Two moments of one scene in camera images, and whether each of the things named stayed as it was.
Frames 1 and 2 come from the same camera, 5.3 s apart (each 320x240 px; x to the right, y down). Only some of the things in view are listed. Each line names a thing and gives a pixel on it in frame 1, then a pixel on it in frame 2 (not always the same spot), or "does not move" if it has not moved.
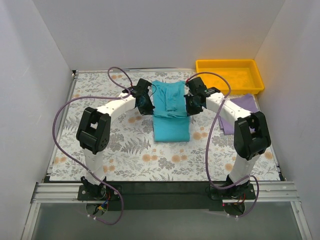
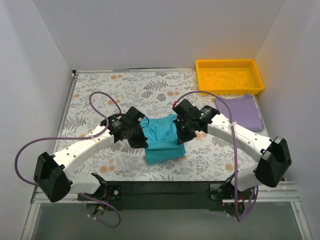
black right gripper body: (192, 105) to (183, 132)
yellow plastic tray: (243, 75) does not move
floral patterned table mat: (134, 156) does not move
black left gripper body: (145, 104) to (136, 136)
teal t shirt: (171, 118) to (161, 136)
